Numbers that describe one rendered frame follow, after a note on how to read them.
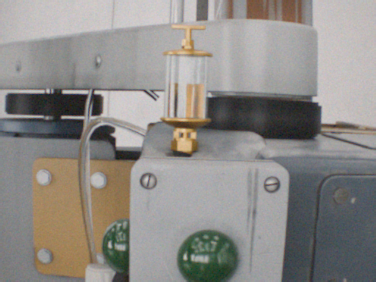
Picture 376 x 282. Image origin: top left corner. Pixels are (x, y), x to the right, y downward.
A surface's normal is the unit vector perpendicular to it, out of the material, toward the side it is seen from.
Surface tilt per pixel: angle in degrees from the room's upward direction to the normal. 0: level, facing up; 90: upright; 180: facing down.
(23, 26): 90
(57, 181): 90
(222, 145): 22
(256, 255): 90
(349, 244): 90
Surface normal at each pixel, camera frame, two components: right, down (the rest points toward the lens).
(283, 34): 0.28, 0.06
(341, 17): 0.00, 0.05
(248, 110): -0.25, 0.04
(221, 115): -0.70, 0.01
